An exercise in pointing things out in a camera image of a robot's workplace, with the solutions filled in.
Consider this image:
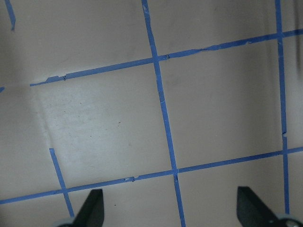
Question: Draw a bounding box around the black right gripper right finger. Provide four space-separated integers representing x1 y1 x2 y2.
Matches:
237 186 286 227

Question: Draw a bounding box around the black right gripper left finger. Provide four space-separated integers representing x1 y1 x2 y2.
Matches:
71 189 105 227

